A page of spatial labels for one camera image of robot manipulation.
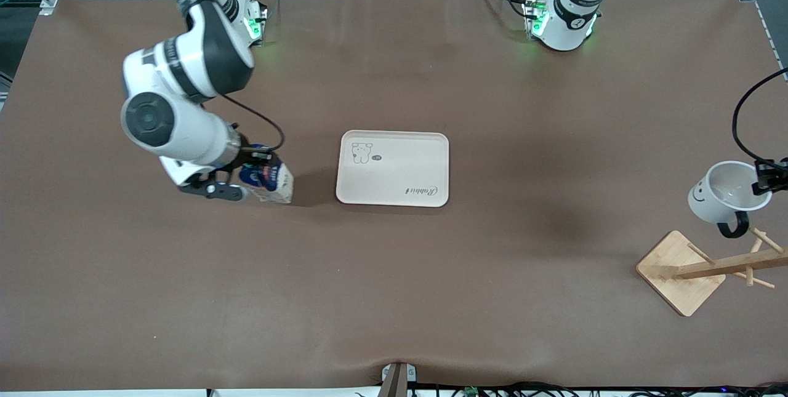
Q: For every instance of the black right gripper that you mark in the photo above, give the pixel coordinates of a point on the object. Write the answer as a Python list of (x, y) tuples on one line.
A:
[(251, 155)]

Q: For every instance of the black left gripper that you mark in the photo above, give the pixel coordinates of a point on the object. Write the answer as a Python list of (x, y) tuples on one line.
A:
[(772, 173)]

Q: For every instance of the blue white milk carton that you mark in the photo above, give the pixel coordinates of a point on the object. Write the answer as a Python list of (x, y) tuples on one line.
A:
[(277, 184)]

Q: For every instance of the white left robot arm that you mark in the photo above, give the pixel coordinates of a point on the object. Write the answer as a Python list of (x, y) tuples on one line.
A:
[(569, 15)]

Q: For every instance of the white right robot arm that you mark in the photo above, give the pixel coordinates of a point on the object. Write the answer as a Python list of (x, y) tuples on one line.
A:
[(184, 71)]

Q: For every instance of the wooden cup rack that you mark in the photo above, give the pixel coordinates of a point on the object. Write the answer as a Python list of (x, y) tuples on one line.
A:
[(683, 274)]

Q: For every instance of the white rectangular Rabbit tray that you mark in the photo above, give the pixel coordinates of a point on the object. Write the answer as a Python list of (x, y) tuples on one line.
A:
[(394, 169)]

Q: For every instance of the brown table cover mat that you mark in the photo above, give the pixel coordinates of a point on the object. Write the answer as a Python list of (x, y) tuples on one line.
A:
[(394, 292)]

